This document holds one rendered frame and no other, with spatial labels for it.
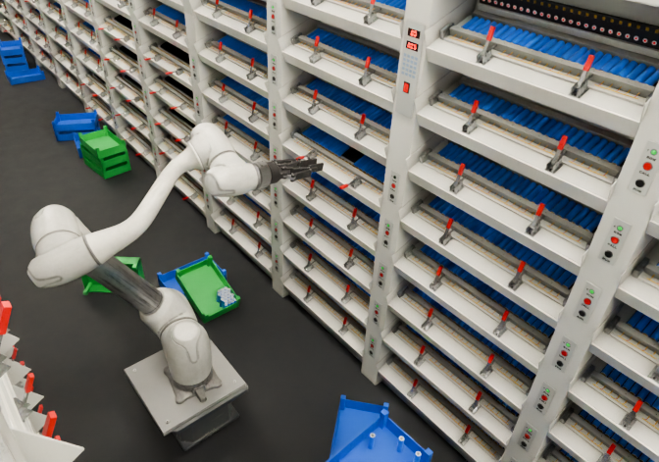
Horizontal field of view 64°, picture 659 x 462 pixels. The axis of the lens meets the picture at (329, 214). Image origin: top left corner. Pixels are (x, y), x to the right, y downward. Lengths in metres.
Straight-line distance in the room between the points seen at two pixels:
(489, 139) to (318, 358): 1.42
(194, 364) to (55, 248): 0.66
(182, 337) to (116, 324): 0.87
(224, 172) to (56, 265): 0.54
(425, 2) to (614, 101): 0.56
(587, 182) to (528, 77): 0.30
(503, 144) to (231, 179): 0.80
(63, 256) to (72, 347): 1.15
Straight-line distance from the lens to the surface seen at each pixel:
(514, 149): 1.51
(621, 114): 1.33
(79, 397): 2.58
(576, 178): 1.44
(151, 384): 2.24
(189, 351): 2.01
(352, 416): 2.37
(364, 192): 1.97
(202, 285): 2.83
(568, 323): 1.61
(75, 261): 1.68
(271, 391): 2.43
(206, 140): 1.76
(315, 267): 2.50
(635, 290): 1.49
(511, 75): 1.44
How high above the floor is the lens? 1.95
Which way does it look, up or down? 35 degrees down
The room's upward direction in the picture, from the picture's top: 3 degrees clockwise
